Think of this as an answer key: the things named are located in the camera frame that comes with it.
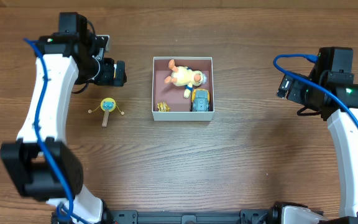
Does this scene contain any wooden cat rattle drum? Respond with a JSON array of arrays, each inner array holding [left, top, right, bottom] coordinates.
[[88, 98, 125, 128]]

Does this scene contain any golden round wheel toy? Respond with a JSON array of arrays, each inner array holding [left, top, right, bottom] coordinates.
[[157, 102, 170, 112]]

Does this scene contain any cream plush pig toy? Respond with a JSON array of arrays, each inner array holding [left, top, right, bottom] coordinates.
[[164, 59, 208, 98]]

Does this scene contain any yellow grey toy truck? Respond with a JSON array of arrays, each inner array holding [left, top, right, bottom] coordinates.
[[191, 88, 210, 112]]

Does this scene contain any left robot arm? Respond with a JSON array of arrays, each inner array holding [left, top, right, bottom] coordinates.
[[0, 12, 127, 223]]

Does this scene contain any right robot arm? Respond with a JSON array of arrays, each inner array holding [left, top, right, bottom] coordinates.
[[266, 47, 358, 223]]

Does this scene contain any white box with pink interior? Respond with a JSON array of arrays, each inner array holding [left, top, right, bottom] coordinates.
[[152, 57, 215, 121]]

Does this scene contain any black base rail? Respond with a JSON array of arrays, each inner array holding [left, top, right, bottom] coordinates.
[[99, 209, 285, 224]]

